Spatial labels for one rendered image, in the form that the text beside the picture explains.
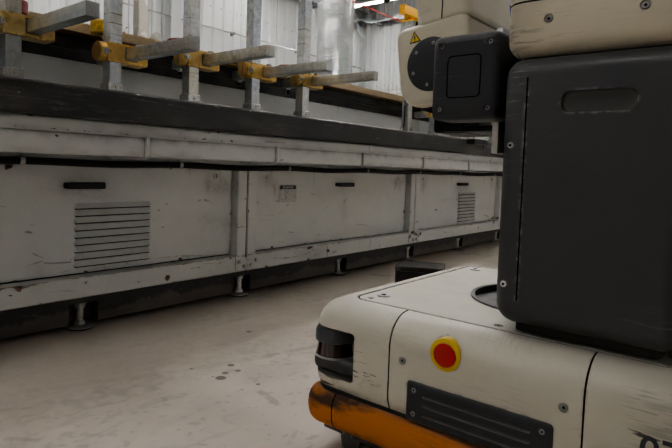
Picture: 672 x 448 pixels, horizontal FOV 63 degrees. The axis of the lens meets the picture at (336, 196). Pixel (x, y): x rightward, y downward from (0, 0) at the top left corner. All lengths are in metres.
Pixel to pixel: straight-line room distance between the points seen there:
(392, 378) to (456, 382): 0.12
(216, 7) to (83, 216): 9.65
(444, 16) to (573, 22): 0.34
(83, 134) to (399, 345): 1.01
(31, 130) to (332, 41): 5.94
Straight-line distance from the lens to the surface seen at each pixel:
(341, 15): 7.30
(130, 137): 1.64
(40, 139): 1.53
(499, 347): 0.86
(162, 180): 1.97
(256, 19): 1.94
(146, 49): 1.54
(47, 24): 1.42
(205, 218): 2.09
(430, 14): 1.13
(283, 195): 2.35
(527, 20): 0.87
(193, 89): 1.74
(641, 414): 0.81
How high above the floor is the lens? 0.52
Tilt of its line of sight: 3 degrees down
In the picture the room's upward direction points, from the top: 2 degrees clockwise
